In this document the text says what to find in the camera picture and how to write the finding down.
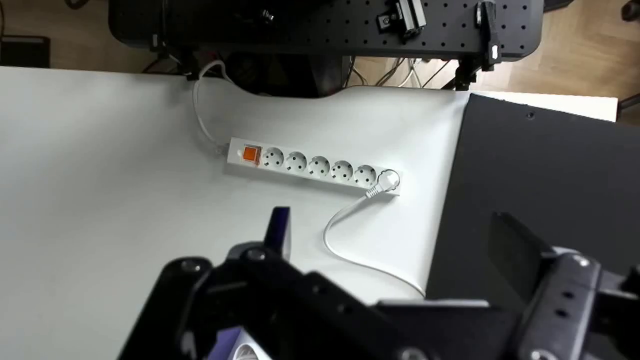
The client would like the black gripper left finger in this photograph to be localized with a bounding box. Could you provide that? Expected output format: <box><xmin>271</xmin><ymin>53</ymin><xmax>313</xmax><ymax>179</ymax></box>
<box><xmin>264</xmin><ymin>206</ymin><xmax>291</xmax><ymax>257</ymax></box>

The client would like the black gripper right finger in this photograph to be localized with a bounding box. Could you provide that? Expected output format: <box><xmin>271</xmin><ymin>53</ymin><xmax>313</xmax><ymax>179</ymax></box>
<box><xmin>488</xmin><ymin>212</ymin><xmax>558</xmax><ymax>302</ymax></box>

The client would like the white power strip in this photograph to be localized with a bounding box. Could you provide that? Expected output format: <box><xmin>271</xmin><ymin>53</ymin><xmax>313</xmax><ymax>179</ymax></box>
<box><xmin>227</xmin><ymin>138</ymin><xmax>403</xmax><ymax>197</ymax></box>

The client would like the dark grey table panel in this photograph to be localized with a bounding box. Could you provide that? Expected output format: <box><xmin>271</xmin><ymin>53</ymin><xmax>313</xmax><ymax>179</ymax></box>
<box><xmin>429</xmin><ymin>96</ymin><xmax>640</xmax><ymax>307</ymax></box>

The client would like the black perforated breadboard table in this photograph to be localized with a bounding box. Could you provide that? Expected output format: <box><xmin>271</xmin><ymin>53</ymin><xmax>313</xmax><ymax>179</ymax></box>
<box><xmin>109</xmin><ymin>0</ymin><xmax>545</xmax><ymax>62</ymax></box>

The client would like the white plug with cable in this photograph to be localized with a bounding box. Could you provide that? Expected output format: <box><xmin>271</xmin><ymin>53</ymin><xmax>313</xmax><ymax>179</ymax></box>
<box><xmin>322</xmin><ymin>168</ymin><xmax>427</xmax><ymax>296</ymax></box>

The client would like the white power strip cord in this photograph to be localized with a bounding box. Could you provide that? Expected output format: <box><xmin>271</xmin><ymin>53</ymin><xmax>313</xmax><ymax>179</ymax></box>
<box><xmin>191</xmin><ymin>59</ymin><xmax>235</xmax><ymax>154</ymax></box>

